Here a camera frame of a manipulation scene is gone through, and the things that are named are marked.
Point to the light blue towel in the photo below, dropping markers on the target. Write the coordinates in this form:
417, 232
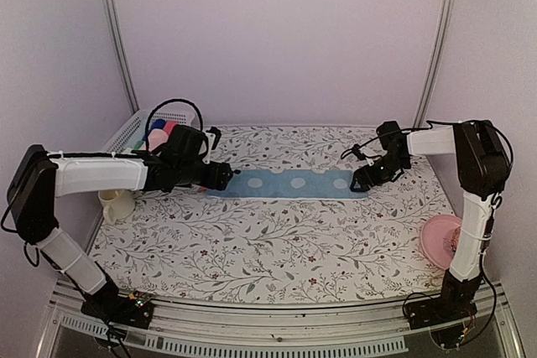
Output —
291, 184

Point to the red patterned bowl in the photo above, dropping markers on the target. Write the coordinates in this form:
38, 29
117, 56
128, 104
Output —
454, 240

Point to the pink towel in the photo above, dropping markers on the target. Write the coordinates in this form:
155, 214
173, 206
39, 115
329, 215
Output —
156, 140
168, 127

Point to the front aluminium rail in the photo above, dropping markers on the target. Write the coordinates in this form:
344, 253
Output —
189, 328

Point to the floral tablecloth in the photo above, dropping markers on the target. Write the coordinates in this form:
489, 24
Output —
186, 244

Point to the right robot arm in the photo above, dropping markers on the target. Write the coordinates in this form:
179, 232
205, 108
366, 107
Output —
484, 162

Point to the dark blue rolled towel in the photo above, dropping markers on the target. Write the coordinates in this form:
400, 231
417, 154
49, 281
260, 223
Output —
158, 124

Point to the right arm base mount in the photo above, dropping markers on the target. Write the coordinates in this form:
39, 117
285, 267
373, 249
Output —
422, 311

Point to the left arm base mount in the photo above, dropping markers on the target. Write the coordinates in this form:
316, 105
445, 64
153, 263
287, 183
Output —
110, 307

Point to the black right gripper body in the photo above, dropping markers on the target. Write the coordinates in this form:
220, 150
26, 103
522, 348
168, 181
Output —
385, 173

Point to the white plastic basket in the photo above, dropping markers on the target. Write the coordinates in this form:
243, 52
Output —
132, 136

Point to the pink plate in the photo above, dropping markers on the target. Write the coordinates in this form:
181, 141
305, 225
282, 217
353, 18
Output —
435, 236

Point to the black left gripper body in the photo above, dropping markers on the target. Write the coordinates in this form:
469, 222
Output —
189, 175

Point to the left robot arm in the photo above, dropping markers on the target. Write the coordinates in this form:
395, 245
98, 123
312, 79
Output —
42, 177

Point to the cream mug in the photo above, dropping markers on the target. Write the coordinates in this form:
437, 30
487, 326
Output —
116, 204

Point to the pink rolled towel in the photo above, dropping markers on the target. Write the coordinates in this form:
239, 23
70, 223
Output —
168, 127

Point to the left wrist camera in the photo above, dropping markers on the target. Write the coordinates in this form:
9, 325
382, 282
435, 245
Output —
209, 143

